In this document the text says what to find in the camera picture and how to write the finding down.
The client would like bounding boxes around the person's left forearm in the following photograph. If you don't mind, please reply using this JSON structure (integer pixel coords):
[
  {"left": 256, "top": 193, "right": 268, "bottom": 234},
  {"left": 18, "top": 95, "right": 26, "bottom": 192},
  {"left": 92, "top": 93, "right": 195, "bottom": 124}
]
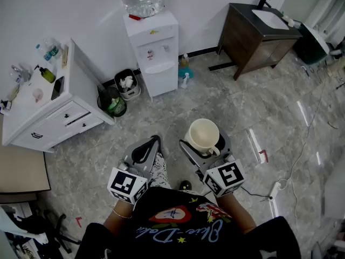
[{"left": 103, "top": 198, "right": 136, "bottom": 236}]

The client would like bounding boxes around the black cable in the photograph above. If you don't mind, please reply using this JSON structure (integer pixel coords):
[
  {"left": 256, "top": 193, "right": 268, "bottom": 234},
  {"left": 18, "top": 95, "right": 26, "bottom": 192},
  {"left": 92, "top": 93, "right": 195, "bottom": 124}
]
[{"left": 239, "top": 186, "right": 273, "bottom": 201}]

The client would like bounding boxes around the beige board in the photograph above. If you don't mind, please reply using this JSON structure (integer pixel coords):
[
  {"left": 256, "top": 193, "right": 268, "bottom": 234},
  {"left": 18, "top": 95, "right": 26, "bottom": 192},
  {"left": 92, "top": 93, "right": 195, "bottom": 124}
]
[{"left": 0, "top": 144, "right": 52, "bottom": 194}]

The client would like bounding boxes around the person's right forearm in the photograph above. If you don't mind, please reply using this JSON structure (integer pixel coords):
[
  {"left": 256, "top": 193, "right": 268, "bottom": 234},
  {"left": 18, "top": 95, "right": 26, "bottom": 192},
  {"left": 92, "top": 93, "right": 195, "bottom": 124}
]
[{"left": 215, "top": 192, "right": 257, "bottom": 235}]

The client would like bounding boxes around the white power strip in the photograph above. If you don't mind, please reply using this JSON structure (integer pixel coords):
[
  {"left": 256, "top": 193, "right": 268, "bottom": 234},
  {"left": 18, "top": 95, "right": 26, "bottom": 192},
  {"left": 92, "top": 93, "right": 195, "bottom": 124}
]
[{"left": 269, "top": 181, "right": 282, "bottom": 201}]

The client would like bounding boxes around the person's black shoe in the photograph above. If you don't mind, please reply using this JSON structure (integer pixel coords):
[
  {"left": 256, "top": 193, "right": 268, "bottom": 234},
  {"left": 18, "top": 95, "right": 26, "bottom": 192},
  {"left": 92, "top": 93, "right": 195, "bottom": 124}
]
[{"left": 178, "top": 180, "right": 193, "bottom": 192}]

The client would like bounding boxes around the black phone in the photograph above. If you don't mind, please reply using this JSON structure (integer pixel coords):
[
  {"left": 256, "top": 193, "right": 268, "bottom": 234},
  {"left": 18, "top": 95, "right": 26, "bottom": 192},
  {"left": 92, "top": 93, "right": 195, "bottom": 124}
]
[{"left": 51, "top": 76, "right": 66, "bottom": 101}]

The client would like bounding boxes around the clear glass container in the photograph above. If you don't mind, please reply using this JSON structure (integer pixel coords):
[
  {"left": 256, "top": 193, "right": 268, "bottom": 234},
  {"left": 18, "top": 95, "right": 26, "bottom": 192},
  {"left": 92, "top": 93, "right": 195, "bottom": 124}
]
[{"left": 10, "top": 63, "right": 32, "bottom": 85}]

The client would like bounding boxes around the white spray bottle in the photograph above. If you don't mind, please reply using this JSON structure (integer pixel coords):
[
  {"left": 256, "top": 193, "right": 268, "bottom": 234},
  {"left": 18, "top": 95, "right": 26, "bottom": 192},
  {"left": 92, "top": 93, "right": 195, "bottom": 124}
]
[{"left": 180, "top": 72, "right": 190, "bottom": 90}]

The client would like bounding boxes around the thin wrist bracelet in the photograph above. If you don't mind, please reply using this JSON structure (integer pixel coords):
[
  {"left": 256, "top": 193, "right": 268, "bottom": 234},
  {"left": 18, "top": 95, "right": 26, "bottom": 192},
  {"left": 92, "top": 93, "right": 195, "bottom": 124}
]
[{"left": 112, "top": 208, "right": 133, "bottom": 220}]

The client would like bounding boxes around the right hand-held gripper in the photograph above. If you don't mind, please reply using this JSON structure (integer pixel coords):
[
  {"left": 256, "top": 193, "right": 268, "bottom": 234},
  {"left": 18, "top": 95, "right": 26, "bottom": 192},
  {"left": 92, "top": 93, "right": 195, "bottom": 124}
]
[{"left": 178, "top": 126, "right": 246, "bottom": 198}]

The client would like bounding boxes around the white drawer cabinet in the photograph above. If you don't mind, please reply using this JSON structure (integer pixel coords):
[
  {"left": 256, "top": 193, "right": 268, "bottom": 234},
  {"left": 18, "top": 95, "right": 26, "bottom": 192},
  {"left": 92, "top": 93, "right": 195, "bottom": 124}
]
[{"left": 1, "top": 38, "right": 115, "bottom": 154}]

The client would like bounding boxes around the cream ceramic mug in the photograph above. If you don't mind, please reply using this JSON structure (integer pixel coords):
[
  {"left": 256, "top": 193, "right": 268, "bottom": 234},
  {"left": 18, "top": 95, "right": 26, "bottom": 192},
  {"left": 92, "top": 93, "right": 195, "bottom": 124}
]
[{"left": 184, "top": 118, "right": 222, "bottom": 157}]

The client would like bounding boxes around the white sink basin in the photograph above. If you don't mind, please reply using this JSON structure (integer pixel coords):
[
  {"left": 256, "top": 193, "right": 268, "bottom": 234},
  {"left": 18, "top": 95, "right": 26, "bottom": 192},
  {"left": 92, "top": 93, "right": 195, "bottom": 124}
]
[{"left": 251, "top": 9, "right": 290, "bottom": 31}]

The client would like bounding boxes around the black printed t-shirt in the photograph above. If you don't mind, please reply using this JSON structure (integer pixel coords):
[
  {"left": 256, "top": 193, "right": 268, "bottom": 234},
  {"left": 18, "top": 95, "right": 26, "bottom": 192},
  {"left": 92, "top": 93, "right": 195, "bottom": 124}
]
[{"left": 74, "top": 186, "right": 301, "bottom": 259}]

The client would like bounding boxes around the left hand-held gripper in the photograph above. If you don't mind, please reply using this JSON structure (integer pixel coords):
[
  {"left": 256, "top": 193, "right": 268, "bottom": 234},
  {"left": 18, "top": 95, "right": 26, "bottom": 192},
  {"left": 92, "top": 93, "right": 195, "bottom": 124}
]
[{"left": 107, "top": 134, "right": 163, "bottom": 205}]

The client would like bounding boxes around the green pump soap bottle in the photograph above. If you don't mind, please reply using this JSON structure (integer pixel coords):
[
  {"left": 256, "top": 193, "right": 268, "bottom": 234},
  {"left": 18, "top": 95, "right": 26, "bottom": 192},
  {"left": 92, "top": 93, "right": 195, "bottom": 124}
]
[{"left": 34, "top": 64, "right": 57, "bottom": 84}]

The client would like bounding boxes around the person's patterned trouser leg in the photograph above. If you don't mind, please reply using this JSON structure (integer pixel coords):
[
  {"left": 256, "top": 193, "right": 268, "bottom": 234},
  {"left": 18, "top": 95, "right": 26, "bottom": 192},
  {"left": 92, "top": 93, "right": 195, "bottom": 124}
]
[{"left": 149, "top": 152, "right": 173, "bottom": 190}]

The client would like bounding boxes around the brown vanity cabinet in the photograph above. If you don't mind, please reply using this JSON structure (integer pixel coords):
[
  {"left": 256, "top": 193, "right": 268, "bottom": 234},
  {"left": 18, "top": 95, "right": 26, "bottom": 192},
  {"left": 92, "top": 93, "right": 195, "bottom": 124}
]
[{"left": 216, "top": 2, "right": 303, "bottom": 81}]

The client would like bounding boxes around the white waste bin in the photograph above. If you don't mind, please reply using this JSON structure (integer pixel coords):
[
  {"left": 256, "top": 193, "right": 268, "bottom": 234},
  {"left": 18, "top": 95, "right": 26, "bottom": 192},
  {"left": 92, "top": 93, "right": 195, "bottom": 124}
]
[{"left": 114, "top": 68, "right": 142, "bottom": 101}]

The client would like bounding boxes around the dark green tub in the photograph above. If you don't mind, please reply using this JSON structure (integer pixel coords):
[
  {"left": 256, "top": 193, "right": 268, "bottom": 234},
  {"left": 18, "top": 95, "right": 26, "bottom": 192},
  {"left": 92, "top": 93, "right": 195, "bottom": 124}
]
[{"left": 293, "top": 23, "right": 331, "bottom": 65}]

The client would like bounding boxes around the black mesh waste bin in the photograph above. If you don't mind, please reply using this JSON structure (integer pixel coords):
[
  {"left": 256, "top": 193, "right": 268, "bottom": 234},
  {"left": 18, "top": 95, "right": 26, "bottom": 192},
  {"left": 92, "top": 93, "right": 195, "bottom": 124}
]
[{"left": 96, "top": 86, "right": 128, "bottom": 118}]

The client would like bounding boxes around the white water dispenser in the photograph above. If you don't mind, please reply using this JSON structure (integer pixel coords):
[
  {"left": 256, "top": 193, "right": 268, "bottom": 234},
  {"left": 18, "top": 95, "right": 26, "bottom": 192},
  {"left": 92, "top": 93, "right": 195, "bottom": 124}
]
[{"left": 123, "top": 9, "right": 180, "bottom": 98}]

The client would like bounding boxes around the small plastic water bottle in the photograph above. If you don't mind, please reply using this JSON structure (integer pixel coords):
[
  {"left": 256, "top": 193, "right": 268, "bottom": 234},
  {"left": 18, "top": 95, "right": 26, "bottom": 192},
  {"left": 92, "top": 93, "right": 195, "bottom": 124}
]
[{"left": 36, "top": 38, "right": 62, "bottom": 64}]

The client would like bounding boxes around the black office chair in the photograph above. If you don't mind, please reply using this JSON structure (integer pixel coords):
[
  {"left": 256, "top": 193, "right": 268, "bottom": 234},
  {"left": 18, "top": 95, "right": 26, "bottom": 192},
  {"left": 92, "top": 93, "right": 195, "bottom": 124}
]
[{"left": 16, "top": 208, "right": 82, "bottom": 256}]

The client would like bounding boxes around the white soap dispenser bottle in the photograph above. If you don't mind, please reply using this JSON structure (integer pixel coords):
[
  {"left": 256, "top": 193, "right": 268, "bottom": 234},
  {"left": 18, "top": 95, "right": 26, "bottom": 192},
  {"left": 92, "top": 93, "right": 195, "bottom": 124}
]
[{"left": 281, "top": 14, "right": 296, "bottom": 27}]

